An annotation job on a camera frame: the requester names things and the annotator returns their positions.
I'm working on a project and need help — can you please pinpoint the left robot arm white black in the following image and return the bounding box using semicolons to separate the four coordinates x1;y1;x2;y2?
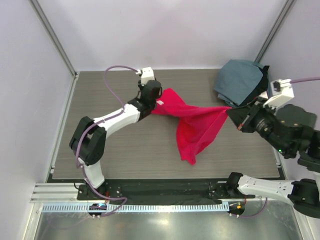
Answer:
69;80;162;200

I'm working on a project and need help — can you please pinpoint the right aluminium frame post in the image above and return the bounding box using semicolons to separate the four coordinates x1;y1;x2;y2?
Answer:
254;0;296;63

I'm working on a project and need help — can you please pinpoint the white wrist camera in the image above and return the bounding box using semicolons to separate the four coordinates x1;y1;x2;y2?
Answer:
135;67;156;86
257;79;295;110

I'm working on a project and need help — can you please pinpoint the white slotted cable duct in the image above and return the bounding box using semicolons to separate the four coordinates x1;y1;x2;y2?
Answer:
42;202;229;214

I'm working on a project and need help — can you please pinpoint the left aluminium frame post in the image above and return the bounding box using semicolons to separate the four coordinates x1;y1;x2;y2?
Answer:
29;0;79;80

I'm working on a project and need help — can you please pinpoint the aluminium front rail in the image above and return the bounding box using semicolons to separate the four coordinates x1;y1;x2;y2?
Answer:
30;179;304;204

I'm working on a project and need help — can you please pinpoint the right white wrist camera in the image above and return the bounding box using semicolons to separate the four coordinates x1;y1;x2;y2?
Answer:
257;79;295;110

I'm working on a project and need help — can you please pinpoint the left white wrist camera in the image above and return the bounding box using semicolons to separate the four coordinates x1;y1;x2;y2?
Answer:
135;67;156;86

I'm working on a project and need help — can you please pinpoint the black t shirt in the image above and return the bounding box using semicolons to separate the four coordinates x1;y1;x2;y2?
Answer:
245;65;270;103

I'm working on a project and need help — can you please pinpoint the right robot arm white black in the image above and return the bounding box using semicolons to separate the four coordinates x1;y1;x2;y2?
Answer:
225;97;320;219

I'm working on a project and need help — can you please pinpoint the aluminium frame post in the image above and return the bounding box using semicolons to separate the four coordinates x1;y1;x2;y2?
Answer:
29;0;79;80
254;0;296;63

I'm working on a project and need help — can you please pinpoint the red t shirt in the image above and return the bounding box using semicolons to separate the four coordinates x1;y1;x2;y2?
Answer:
152;88;230;165

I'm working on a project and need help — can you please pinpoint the grey blue t shirt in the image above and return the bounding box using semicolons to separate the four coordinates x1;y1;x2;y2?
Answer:
213;59;265;107

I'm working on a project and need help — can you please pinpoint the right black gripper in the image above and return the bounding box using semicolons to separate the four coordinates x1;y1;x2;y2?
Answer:
224;95;290;156

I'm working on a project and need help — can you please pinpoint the white t shirt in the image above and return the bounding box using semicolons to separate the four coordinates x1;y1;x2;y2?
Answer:
259;91;269;100

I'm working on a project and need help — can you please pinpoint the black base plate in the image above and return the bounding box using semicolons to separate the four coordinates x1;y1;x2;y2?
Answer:
77;177;251;205

